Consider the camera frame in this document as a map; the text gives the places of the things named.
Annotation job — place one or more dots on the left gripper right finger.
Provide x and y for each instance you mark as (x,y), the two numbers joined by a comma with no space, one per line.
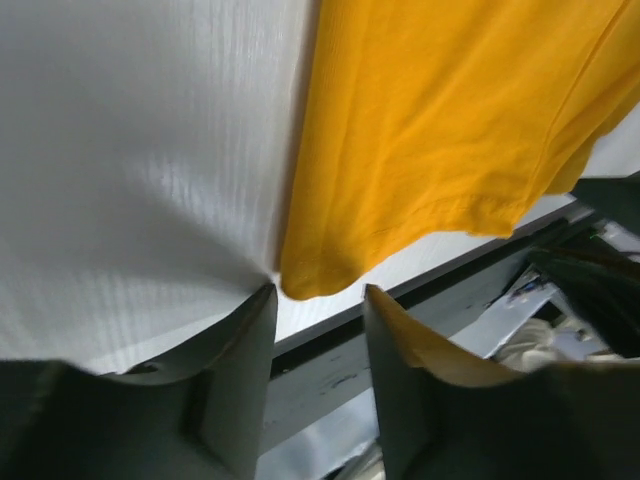
(472,418)

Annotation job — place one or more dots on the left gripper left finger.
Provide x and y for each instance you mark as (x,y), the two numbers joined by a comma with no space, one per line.
(193,412)

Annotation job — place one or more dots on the orange t shirt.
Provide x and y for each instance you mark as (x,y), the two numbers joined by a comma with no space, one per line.
(446,116)

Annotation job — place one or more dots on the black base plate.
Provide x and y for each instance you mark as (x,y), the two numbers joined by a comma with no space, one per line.
(468,307)

